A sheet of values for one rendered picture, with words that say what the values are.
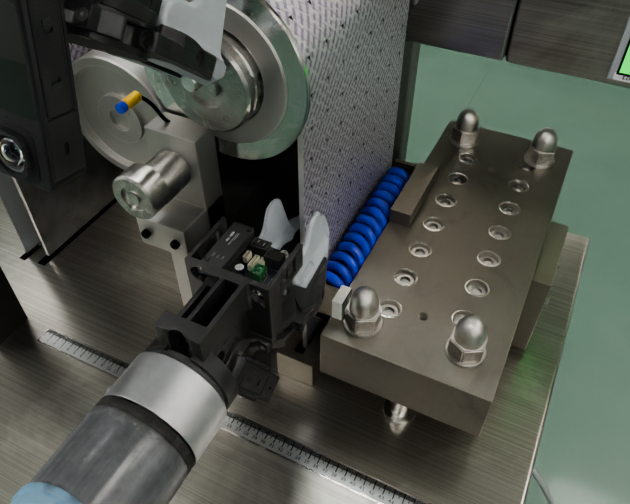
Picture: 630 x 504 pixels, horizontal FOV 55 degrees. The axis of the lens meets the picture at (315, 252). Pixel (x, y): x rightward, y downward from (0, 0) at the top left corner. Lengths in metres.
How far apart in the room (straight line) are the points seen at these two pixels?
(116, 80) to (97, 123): 0.07
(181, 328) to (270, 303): 0.07
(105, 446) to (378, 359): 0.26
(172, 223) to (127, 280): 0.31
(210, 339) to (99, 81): 0.27
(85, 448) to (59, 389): 0.35
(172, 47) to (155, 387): 0.20
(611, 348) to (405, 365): 1.52
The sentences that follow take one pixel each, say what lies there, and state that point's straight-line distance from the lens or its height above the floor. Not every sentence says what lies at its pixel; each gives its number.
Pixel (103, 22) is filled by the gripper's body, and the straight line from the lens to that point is 0.31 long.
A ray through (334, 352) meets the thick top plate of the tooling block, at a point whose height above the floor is 1.01.
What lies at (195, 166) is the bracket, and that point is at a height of 1.18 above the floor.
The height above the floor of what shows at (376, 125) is 1.12.
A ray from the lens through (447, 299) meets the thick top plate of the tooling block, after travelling 0.60.
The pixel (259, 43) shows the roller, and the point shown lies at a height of 1.28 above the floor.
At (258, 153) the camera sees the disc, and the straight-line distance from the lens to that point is 0.49.
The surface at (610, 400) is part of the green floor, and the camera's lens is 1.91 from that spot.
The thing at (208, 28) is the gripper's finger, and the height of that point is 1.31.
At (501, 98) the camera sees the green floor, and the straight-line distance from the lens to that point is 3.02.
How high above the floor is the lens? 1.47
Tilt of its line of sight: 45 degrees down
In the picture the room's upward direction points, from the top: straight up
